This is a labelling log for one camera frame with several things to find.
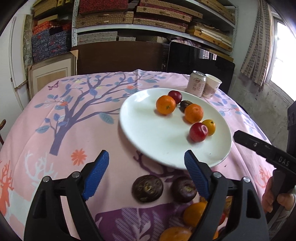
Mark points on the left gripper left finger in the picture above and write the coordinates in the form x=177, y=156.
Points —
x=46, y=219

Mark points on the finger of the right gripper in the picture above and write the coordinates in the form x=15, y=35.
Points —
x=278, y=158

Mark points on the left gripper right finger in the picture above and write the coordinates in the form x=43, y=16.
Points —
x=246, y=219

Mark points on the small red tomato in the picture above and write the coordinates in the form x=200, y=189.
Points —
x=222, y=219

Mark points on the orange fruit bottom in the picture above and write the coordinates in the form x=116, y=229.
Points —
x=175, y=234

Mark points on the dark purple mangosteen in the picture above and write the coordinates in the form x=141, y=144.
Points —
x=183, y=190

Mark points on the dark brown mangosteen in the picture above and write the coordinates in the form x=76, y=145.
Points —
x=147, y=188

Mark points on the right hand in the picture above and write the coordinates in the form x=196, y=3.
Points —
x=287, y=200

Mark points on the yellow orange small fruit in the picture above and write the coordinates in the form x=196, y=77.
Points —
x=210, y=126

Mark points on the red plum front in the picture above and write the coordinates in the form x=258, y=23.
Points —
x=198, y=132

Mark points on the orange mandarin large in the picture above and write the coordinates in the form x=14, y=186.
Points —
x=193, y=113

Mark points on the checked curtain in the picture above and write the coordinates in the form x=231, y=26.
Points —
x=257, y=61

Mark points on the white paper cup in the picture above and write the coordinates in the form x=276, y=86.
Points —
x=211, y=86

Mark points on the dark brown fruit back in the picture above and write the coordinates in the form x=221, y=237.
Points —
x=184, y=104

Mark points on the pink drink can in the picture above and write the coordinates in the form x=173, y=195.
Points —
x=196, y=83

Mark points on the white oval plate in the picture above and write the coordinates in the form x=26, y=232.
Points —
x=165, y=138

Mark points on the dark red plum back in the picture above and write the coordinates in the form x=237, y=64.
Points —
x=177, y=96

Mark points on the orange mandarin left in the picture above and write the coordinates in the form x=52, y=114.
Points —
x=165, y=105

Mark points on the framed picture leaning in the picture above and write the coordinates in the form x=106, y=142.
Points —
x=44, y=72

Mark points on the metal storage shelf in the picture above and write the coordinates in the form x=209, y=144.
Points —
x=209, y=23

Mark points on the dark wooden chair back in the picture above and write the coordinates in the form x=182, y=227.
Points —
x=125, y=56

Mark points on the blue patterned boxes stack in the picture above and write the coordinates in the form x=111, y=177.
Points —
x=45, y=45

